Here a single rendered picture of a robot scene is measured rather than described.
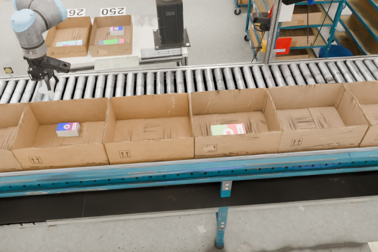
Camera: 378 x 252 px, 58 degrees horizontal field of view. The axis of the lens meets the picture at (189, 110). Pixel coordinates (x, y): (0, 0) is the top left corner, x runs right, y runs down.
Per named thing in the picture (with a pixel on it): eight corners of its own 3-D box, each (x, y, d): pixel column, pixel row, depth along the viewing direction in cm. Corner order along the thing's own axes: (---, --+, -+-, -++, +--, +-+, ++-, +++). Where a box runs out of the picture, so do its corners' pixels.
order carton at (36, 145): (115, 120, 179) (108, 96, 167) (109, 166, 158) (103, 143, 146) (39, 125, 177) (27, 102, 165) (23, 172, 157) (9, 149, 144)
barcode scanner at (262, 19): (248, 25, 220) (252, 10, 213) (266, 26, 222) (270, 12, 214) (250, 30, 215) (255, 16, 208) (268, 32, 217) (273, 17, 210)
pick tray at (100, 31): (133, 25, 267) (131, 14, 260) (132, 54, 240) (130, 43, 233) (97, 28, 266) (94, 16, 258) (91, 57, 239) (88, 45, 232)
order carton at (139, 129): (189, 115, 180) (189, 91, 168) (194, 160, 160) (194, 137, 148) (115, 120, 179) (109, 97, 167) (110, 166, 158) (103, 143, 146)
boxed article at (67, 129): (61, 129, 174) (58, 122, 171) (80, 127, 175) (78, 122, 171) (58, 136, 170) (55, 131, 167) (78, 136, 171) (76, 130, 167)
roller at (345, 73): (333, 64, 237) (340, 64, 237) (366, 118, 200) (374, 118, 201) (336, 58, 233) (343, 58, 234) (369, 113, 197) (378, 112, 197)
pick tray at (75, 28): (93, 27, 267) (90, 16, 259) (87, 56, 240) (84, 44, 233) (56, 29, 265) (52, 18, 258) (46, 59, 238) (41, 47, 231)
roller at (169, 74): (173, 74, 232) (172, 68, 229) (176, 131, 196) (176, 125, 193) (166, 74, 232) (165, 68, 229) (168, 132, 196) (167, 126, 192)
